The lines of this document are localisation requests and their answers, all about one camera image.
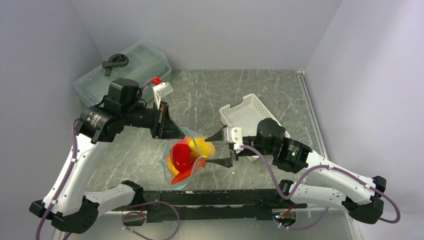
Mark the green lidded storage box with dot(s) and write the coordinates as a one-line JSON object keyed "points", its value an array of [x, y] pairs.
{"points": [[145, 62]]}

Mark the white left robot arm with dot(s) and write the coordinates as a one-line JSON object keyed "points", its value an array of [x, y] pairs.
{"points": [[68, 206]]}

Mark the orange toy carrot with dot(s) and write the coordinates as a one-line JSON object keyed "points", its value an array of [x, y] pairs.
{"points": [[181, 176]]}

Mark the red toy pepper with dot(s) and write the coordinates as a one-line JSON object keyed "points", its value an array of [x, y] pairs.
{"points": [[181, 157]]}

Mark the white perforated plastic basket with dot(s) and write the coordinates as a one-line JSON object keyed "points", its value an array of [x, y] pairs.
{"points": [[246, 116]]}

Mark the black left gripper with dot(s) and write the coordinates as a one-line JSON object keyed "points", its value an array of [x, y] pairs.
{"points": [[163, 126]]}

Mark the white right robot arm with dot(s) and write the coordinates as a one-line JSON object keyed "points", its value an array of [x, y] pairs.
{"points": [[363, 198]]}

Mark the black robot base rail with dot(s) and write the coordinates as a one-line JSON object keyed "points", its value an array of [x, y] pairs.
{"points": [[259, 204]]}

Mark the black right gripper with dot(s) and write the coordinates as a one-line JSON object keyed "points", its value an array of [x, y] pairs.
{"points": [[218, 136]]}

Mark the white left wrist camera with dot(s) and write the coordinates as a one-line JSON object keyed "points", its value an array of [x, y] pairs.
{"points": [[160, 91]]}

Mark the clear zip top bag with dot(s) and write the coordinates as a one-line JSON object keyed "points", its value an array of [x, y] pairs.
{"points": [[197, 161]]}

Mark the aluminium frame rail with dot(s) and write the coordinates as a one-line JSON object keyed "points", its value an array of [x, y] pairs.
{"points": [[320, 183]]}

